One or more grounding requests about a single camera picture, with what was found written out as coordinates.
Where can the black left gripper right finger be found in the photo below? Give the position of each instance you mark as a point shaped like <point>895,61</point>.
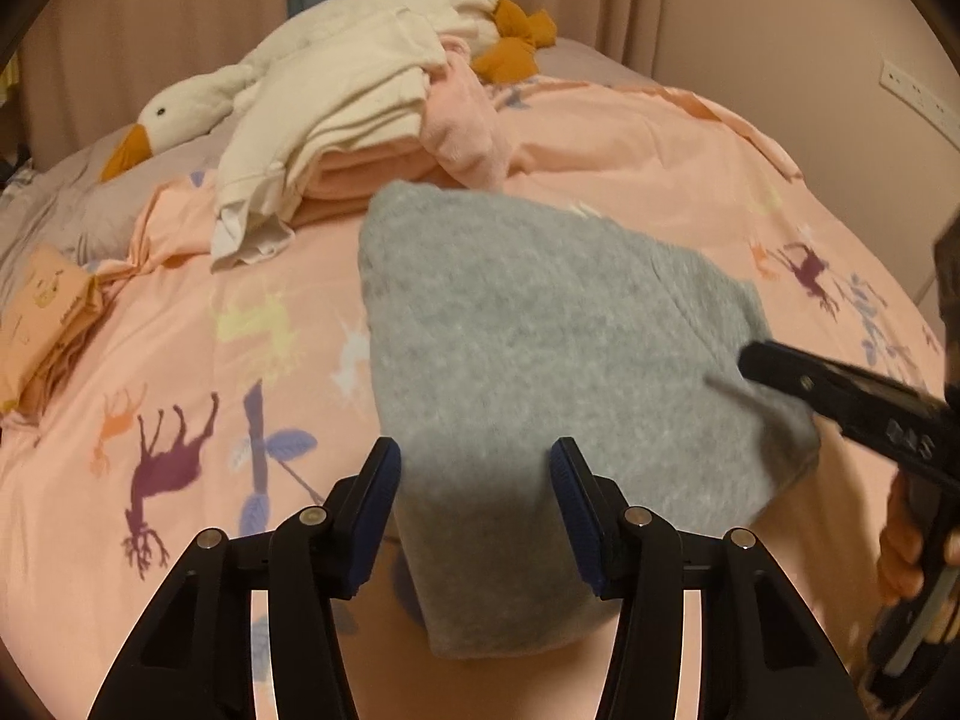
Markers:
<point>763,653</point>

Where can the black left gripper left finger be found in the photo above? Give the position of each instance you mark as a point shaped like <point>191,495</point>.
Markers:
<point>190,653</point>

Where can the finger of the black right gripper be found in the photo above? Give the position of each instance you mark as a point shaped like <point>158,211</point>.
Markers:
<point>852,397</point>

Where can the grey knit garment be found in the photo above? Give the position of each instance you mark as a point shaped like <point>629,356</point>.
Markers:
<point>500,325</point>

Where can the orange printed folded clothes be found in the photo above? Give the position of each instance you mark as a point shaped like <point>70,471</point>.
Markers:
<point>44,326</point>

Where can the person's right hand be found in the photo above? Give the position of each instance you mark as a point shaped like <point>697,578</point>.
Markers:
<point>900,546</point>

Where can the pink folded garment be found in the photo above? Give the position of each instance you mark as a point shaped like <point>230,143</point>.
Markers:
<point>456,140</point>

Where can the white goose plush toy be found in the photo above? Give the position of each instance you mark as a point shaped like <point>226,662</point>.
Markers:
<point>340,37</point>

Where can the cream white folded garment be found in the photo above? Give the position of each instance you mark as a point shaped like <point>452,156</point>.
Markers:
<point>290,123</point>

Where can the pink curtain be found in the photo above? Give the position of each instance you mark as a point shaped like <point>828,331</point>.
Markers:
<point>88,66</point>

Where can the white wall power strip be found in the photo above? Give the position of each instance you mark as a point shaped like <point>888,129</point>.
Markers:
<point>918,98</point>

